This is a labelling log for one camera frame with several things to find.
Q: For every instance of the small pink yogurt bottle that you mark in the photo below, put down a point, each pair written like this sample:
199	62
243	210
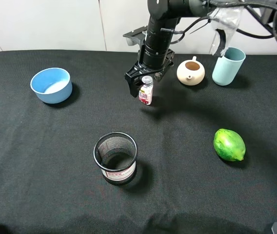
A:
146	91

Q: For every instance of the light blue tall cup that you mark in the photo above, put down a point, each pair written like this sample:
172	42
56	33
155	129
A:
227	66

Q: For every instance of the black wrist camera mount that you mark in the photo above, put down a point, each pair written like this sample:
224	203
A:
136	37

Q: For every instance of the green lime fruit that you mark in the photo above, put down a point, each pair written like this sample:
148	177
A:
229	145

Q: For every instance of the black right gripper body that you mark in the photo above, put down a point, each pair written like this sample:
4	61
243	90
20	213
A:
150	62

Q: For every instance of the clear plastic wrap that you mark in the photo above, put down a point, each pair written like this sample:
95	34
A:
225	22

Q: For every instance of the beige ceramic teapot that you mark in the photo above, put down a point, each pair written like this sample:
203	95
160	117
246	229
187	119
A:
190	72

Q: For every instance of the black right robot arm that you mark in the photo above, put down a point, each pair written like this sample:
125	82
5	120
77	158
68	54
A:
165	15

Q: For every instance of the black mesh pen holder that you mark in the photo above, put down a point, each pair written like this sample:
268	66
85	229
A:
116	153

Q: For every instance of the blue bowl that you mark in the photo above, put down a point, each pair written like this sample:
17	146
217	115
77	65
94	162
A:
52	85

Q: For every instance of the black tablecloth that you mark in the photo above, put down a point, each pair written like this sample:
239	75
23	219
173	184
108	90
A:
50	183

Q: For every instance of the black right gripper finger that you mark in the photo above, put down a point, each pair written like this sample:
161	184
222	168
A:
135	83
158	76

